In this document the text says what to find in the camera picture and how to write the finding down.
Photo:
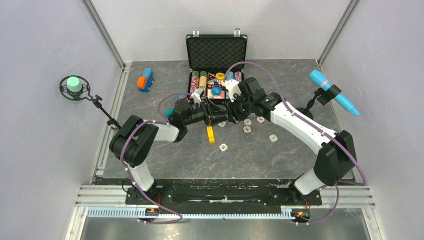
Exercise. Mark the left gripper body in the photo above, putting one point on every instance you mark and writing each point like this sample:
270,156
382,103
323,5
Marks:
196,115

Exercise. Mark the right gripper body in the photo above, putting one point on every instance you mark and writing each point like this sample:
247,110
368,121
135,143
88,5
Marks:
240,109

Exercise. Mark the black poker chip case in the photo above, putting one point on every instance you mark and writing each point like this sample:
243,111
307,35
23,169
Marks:
214,53

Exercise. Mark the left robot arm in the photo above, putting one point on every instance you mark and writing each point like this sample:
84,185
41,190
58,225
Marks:
133,141

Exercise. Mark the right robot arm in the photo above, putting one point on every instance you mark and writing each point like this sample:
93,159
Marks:
335,151

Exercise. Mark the white 1 poker chip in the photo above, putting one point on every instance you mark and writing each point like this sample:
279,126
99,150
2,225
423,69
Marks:
222,124

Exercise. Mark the red blue lego block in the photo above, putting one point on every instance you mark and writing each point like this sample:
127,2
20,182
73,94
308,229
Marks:
182,97

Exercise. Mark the yellow arch block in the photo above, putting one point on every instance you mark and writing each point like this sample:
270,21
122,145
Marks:
210,134

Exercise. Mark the teal block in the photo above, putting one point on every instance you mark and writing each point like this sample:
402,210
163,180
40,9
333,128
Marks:
168,112

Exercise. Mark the blue small blind button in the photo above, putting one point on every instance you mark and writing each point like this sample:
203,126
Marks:
216,91

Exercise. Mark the red 100 poker chip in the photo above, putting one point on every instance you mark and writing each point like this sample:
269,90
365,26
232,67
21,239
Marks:
247,129

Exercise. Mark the red poker chip near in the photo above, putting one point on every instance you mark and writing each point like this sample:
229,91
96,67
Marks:
223,147

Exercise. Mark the yellow dealer button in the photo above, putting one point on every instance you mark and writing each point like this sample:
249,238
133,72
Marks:
220,76

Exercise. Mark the grey poker chip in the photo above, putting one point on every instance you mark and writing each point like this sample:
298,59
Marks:
273,138

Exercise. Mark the blue orange toy car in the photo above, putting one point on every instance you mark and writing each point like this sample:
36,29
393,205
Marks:
145,81

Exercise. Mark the blue microphone on stand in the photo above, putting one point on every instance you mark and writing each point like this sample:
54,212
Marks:
325,93

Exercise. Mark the green microphone on stand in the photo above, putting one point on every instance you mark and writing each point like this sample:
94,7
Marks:
76,88

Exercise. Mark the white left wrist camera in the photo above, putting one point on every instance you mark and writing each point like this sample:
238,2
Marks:
198,96

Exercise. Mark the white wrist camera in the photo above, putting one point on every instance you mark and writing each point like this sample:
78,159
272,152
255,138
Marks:
232,88
198,96

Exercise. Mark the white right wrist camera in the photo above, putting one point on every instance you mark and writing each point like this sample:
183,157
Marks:
232,88

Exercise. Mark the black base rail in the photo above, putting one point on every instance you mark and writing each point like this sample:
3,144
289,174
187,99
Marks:
229,195

